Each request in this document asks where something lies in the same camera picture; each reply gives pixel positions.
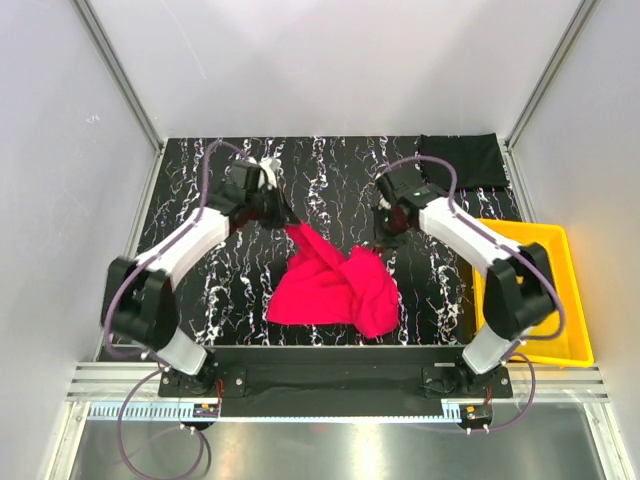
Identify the pink t shirt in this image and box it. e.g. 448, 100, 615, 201
267, 223, 400, 339

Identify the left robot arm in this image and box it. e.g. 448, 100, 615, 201
101, 157, 298, 396

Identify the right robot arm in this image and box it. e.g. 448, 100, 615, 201
374, 166, 563, 397

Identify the folded black t shirt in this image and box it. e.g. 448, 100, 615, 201
417, 133, 509, 190

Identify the yellow plastic bin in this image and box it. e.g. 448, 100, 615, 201
468, 217, 596, 370

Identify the left connector block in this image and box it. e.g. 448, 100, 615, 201
193, 401, 220, 418

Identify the connector block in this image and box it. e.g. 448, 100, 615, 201
193, 401, 220, 418
464, 404, 493, 424

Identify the right connector block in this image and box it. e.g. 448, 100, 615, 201
464, 404, 493, 424

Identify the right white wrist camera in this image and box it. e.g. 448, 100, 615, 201
377, 197, 393, 211

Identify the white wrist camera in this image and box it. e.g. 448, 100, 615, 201
249, 157, 281, 190
377, 197, 393, 211

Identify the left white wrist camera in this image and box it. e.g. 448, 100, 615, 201
249, 157, 281, 190

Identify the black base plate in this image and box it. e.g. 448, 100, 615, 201
132, 347, 513, 409

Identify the left aluminium frame post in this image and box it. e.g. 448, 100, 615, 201
69, 0, 166, 151

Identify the aluminium frame post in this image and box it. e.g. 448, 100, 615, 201
69, 0, 166, 151
503, 0, 601, 151

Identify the slotted cable duct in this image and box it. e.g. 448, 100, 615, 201
88, 397, 464, 423

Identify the right aluminium frame post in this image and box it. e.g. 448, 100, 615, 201
503, 0, 601, 151

